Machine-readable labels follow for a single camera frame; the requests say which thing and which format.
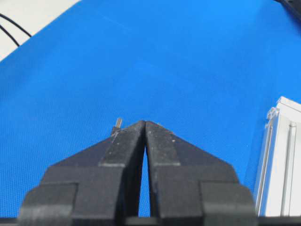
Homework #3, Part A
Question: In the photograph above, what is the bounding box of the black object top corner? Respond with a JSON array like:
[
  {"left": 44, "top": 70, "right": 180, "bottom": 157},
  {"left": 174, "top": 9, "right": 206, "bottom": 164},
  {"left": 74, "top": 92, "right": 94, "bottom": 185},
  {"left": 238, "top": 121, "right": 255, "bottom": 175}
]
[{"left": 278, "top": 0, "right": 301, "bottom": 22}]

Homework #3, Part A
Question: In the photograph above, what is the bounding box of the aluminium extrusion frame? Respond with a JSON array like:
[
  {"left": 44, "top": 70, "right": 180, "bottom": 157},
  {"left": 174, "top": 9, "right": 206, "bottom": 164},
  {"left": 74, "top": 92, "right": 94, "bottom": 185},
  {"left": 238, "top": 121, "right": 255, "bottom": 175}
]
[{"left": 253, "top": 97, "right": 301, "bottom": 217}]

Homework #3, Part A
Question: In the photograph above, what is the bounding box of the black cable on table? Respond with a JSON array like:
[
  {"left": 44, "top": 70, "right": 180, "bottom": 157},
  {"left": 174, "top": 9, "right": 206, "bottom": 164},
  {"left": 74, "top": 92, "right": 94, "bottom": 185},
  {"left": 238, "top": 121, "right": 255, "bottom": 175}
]
[
  {"left": 0, "top": 24, "right": 21, "bottom": 47},
  {"left": 0, "top": 13, "right": 32, "bottom": 38}
]

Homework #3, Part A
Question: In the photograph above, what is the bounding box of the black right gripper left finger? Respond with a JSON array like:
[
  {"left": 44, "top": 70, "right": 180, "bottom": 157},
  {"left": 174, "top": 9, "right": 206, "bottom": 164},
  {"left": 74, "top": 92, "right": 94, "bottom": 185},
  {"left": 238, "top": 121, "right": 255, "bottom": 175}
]
[{"left": 18, "top": 121, "right": 144, "bottom": 226}]

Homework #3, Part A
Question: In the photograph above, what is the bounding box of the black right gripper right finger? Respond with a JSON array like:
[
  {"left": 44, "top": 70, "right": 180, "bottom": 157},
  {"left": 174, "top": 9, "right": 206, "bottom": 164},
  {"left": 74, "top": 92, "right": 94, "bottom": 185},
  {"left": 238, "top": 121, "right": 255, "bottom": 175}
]
[{"left": 145, "top": 121, "right": 257, "bottom": 226}]

